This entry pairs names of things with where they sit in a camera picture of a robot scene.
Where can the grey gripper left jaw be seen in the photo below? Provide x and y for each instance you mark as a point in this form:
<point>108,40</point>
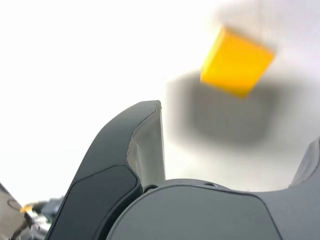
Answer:
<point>105,162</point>

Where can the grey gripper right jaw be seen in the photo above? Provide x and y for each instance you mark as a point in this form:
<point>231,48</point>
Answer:
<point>200,215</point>

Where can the yellow cube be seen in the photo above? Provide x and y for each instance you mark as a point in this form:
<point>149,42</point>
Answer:
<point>235,65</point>

